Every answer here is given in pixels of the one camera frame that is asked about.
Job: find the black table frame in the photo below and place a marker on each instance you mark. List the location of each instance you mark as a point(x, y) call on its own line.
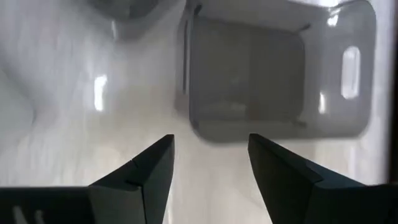
point(393, 93)

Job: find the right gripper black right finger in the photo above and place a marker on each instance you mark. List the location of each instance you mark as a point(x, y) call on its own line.
point(280, 186)

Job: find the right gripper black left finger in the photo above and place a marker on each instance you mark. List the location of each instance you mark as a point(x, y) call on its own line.
point(146, 186)

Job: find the clear frosted plastic basket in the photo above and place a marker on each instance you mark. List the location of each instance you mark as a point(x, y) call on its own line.
point(56, 56)

